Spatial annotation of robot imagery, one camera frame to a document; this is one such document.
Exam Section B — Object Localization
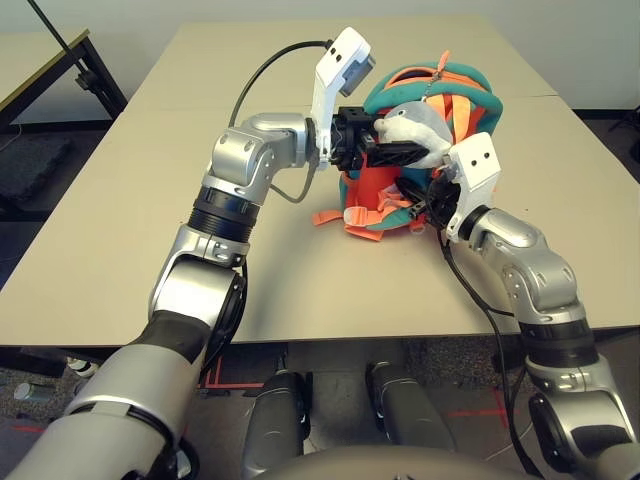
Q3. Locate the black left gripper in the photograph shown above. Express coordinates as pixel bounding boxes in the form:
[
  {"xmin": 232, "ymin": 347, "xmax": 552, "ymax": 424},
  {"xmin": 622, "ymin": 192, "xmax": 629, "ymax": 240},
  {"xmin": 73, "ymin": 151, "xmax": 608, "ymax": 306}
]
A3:
[{"xmin": 329, "ymin": 104, "xmax": 433, "ymax": 174}]

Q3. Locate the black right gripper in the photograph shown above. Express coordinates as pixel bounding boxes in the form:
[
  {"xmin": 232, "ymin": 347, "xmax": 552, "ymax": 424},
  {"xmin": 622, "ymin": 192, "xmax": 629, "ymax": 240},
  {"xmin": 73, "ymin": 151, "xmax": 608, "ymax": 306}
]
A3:
[{"xmin": 397, "ymin": 174, "xmax": 465, "ymax": 232}]

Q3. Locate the grey plush toy pendant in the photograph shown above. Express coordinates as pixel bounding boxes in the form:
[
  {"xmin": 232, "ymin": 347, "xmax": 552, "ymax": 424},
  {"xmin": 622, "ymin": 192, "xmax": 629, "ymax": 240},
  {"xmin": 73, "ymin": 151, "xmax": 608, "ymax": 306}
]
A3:
[{"xmin": 373, "ymin": 101, "xmax": 454, "ymax": 169}]

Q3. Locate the orange teal backpack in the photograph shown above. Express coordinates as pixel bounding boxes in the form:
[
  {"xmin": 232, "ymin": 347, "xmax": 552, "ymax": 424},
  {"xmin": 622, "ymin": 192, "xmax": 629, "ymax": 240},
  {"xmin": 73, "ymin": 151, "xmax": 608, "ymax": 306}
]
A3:
[{"xmin": 312, "ymin": 49, "xmax": 505, "ymax": 242}]

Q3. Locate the grey robot right leg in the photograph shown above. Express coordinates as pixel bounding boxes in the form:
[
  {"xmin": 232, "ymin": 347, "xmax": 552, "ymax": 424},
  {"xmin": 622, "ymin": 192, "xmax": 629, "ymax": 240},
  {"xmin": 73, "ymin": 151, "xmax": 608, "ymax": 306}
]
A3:
[{"xmin": 364, "ymin": 360, "xmax": 456, "ymax": 451}]

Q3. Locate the grey robot leg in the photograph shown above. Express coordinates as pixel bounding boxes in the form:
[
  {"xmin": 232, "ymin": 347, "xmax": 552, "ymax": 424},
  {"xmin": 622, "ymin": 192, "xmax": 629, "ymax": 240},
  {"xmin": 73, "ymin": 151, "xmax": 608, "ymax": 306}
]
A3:
[
  {"xmin": 242, "ymin": 367, "xmax": 314, "ymax": 479},
  {"xmin": 364, "ymin": 360, "xmax": 456, "ymax": 451}
]

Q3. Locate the grey robot left leg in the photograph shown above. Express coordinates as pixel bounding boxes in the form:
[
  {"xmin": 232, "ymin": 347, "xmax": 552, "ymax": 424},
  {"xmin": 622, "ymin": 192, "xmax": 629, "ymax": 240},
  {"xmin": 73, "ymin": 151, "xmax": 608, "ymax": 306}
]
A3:
[{"xmin": 242, "ymin": 367, "xmax": 314, "ymax": 479}]

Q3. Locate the grey robot torso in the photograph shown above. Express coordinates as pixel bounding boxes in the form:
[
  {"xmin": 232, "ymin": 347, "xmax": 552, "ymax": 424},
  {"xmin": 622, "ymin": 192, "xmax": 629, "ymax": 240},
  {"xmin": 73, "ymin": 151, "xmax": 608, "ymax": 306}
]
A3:
[{"xmin": 254, "ymin": 449, "xmax": 541, "ymax": 480}]

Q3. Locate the dark foam floor pad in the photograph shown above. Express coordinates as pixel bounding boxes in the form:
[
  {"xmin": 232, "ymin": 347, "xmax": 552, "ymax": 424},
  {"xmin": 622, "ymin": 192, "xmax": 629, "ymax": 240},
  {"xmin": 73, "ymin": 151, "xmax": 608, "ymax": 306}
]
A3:
[{"xmin": 0, "ymin": 137, "xmax": 74, "ymax": 201}]

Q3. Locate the thin black pole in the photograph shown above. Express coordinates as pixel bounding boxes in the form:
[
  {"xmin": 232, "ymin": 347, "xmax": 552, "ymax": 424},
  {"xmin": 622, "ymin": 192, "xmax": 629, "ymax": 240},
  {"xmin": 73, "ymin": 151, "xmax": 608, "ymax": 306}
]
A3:
[{"xmin": 27, "ymin": 0, "xmax": 89, "ymax": 74}]

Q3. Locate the white ribbed floor object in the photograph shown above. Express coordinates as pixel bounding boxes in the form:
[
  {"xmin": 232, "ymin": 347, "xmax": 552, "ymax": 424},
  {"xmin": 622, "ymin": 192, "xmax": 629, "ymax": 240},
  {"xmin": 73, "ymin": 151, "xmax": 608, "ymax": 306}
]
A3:
[{"xmin": 67, "ymin": 357, "xmax": 99, "ymax": 380}]

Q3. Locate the black table base beam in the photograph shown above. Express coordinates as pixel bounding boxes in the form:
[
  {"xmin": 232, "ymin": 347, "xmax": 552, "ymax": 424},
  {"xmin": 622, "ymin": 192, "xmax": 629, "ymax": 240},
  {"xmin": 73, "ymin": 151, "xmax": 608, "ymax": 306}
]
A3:
[{"xmin": 0, "ymin": 344, "xmax": 109, "ymax": 379}]

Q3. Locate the silver can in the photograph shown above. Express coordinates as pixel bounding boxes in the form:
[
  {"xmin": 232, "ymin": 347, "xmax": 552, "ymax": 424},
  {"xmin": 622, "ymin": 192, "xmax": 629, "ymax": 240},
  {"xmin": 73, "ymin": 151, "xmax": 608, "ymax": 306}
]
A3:
[{"xmin": 14, "ymin": 382, "xmax": 51, "ymax": 402}]

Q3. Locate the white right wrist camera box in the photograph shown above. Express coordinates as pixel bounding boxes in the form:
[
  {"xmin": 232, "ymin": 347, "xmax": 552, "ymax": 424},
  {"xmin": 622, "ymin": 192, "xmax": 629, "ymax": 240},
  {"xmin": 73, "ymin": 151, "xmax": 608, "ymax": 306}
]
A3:
[{"xmin": 446, "ymin": 132, "xmax": 503, "ymax": 244}]

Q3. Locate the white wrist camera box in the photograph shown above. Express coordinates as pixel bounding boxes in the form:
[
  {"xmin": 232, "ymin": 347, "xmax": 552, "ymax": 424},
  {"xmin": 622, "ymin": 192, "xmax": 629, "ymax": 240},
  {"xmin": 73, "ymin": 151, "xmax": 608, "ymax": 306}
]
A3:
[
  {"xmin": 307, "ymin": 27, "xmax": 376, "ymax": 171},
  {"xmin": 446, "ymin": 132, "xmax": 503, "ymax": 244}
]

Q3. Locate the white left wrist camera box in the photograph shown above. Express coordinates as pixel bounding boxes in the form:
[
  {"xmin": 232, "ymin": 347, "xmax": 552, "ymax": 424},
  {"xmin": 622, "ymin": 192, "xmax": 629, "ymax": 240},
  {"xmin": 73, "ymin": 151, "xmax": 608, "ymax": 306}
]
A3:
[{"xmin": 307, "ymin": 27, "xmax": 376, "ymax": 171}]

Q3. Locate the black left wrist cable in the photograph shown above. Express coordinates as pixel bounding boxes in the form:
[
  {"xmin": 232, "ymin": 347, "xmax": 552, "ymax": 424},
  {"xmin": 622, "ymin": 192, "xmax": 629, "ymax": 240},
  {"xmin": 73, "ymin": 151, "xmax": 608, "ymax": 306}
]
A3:
[{"xmin": 228, "ymin": 38, "xmax": 334, "ymax": 204}]

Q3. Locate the thin white floor cable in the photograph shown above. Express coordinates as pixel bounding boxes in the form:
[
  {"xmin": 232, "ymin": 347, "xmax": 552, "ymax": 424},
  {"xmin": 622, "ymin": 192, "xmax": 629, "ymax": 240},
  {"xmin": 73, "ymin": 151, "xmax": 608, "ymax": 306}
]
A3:
[{"xmin": 492, "ymin": 419, "xmax": 534, "ymax": 461}]

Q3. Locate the side table with black frame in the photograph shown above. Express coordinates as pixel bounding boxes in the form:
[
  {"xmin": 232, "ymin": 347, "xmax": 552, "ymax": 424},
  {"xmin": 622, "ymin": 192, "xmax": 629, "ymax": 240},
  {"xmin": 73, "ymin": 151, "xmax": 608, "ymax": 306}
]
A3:
[{"xmin": 0, "ymin": 27, "xmax": 129, "ymax": 136}]

